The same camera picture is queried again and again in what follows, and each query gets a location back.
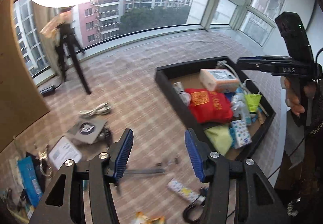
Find person's right hand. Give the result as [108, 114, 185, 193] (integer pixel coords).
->
[283, 76, 316, 117]

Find white flat card box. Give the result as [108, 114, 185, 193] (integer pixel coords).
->
[47, 136, 83, 171]

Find black looped strap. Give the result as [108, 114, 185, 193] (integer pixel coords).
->
[183, 203, 205, 222]

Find clear bag with white earphones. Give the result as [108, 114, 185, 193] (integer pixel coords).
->
[230, 94, 245, 117]

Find black plug adapter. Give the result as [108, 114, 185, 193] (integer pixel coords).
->
[98, 126, 113, 144]

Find patterned long packet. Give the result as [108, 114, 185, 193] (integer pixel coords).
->
[167, 178, 205, 205]

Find black power adapter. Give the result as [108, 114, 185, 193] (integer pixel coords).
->
[40, 84, 56, 96]

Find blue and white patterned pack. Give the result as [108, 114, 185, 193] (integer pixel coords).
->
[229, 119, 252, 149]

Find small white carton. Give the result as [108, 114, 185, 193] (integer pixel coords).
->
[173, 82, 188, 96]

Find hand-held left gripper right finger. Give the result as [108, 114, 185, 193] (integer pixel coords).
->
[184, 128, 288, 224]

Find yellow shuttlecock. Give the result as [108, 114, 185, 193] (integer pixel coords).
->
[244, 92, 263, 114]

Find yellow-green cloth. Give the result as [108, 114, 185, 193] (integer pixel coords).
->
[204, 124, 233, 156]

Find white USB cable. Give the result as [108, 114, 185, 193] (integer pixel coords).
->
[79, 102, 112, 118]

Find grey box with fan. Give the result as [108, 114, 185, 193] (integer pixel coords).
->
[66, 119, 108, 145]

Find black rectangular container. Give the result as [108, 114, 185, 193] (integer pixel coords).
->
[155, 56, 276, 162]

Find blue long box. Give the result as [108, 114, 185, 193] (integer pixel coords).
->
[17, 156, 44, 207]

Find black tripod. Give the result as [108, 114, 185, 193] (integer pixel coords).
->
[54, 10, 92, 95]

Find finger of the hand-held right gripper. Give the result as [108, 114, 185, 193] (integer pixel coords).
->
[237, 62, 276, 74]
[237, 55, 290, 64]

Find red cloth bag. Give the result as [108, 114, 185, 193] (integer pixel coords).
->
[185, 88, 234, 124]

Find orange and white tissue pack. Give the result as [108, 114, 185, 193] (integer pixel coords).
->
[199, 69, 241, 94]

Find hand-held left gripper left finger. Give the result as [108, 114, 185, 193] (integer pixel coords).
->
[30, 128, 134, 224]

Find person's right forearm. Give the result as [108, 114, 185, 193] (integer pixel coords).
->
[274, 80, 323, 224]

